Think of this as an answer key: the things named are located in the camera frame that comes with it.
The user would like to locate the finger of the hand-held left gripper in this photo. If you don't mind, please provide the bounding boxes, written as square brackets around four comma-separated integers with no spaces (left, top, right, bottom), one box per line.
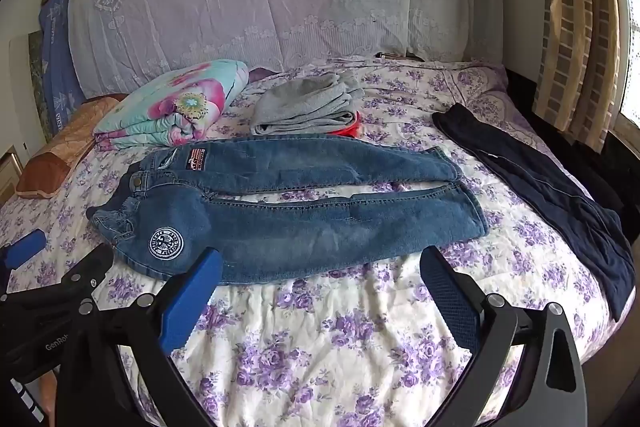
[59,243,115,314]
[0,229,47,295]

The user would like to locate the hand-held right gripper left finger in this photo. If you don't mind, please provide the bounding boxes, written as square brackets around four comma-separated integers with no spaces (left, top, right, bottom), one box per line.
[60,248,224,427]

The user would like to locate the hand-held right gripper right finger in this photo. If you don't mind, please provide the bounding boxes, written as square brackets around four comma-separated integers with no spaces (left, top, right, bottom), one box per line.
[419,245,588,427]

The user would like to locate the blue denim pants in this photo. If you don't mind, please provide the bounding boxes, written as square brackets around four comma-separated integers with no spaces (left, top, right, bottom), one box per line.
[86,133,490,285]

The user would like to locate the dark navy pants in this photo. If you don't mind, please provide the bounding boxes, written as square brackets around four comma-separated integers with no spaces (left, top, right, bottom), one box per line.
[432,103,637,323]

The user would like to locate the brown pillow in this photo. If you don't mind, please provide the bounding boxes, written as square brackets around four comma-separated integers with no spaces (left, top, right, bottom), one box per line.
[15,93,130,198]

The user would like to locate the purple floral bed sheet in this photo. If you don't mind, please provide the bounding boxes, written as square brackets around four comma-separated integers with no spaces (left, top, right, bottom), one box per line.
[0,54,621,427]

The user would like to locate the blue patterned cloth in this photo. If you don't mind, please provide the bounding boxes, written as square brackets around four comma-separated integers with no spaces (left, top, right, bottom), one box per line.
[39,0,86,138]

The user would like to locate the folded floral quilt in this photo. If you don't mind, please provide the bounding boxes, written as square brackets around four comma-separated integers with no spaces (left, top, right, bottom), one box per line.
[92,59,250,152]

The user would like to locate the folded red garment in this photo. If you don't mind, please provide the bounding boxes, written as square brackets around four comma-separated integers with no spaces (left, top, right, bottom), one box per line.
[327,111,362,138]

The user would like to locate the folded grey clothing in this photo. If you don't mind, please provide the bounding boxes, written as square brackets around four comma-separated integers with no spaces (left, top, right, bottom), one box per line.
[250,73,366,136]

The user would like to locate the purple pillow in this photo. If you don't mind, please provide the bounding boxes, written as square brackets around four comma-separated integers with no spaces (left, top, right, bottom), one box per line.
[248,67,281,84]

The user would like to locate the window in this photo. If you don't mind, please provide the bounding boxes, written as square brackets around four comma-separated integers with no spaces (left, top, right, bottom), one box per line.
[607,0,640,132]

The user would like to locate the beige checked curtain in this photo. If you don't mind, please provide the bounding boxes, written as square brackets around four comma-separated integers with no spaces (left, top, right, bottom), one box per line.
[532,0,628,152]

